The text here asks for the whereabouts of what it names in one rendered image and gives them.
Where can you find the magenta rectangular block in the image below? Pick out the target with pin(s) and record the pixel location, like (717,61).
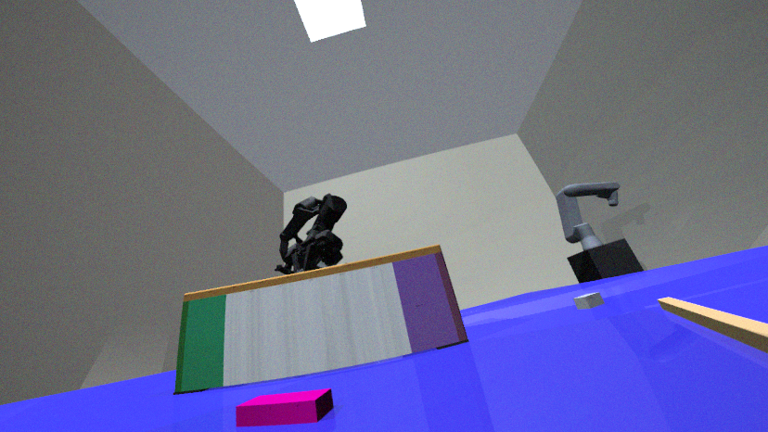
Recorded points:
(285,409)

